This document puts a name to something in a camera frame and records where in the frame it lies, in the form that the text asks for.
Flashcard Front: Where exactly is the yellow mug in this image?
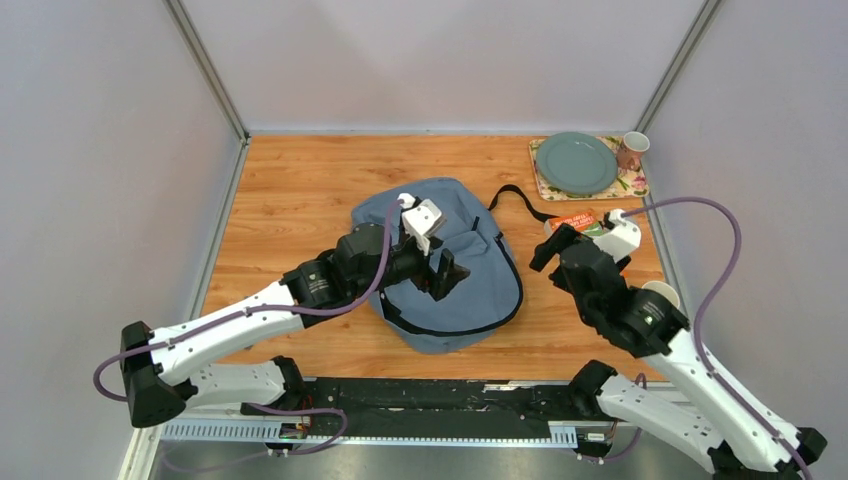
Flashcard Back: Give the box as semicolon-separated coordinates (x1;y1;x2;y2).
641;280;681;309

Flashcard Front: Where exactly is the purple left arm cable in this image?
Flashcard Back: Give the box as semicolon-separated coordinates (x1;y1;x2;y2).
92;198;405;475

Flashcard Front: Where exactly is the blue-grey student backpack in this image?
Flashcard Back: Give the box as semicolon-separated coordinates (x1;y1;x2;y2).
349;176;561;356

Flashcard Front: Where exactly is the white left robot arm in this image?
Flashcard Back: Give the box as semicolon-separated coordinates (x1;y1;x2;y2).
119;223;470;428

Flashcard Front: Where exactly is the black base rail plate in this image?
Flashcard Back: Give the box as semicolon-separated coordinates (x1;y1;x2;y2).
239;376;637;442

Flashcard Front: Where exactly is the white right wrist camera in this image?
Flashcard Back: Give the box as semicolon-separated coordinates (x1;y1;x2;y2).
593;209;642;262

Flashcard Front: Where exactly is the floral placemat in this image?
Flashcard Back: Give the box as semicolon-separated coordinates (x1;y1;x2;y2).
528;137;650;201

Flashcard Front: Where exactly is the teal round plate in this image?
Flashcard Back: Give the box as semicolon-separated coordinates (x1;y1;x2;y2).
536;132;618;195

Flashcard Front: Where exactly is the pink mug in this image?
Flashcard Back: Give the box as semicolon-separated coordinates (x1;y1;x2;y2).
616;131;651;171

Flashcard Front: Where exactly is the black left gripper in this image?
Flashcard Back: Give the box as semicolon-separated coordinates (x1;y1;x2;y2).
352;232;472;302

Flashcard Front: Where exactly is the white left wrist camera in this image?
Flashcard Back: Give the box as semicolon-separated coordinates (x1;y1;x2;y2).
397;193;447;256

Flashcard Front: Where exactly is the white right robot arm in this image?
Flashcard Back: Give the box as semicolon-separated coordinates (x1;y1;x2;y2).
530;224;827;479

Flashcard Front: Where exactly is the orange treehouse book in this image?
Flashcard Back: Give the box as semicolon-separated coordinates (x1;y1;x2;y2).
543;209;604;237

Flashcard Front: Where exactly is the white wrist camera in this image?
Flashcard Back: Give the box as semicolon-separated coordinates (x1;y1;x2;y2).
593;209;642;262
397;193;447;256

